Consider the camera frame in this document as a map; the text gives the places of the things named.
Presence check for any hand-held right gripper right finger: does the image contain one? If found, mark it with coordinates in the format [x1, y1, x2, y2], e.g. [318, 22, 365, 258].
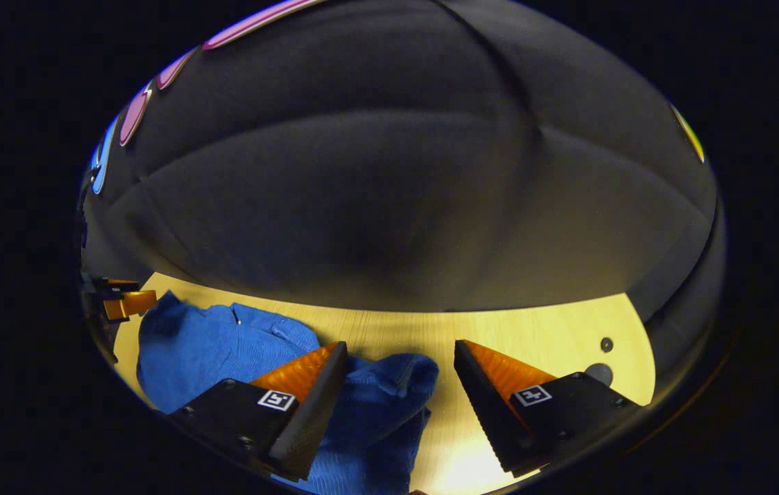
[453, 339, 641, 479]

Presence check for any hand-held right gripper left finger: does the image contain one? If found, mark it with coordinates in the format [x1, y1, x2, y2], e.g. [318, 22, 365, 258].
[166, 340, 349, 482]

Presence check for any blue jacket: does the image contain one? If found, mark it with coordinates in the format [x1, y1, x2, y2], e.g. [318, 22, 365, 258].
[136, 289, 440, 495]

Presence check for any black backdrop cloth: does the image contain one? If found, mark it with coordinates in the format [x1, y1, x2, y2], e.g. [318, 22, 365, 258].
[76, 0, 727, 399]

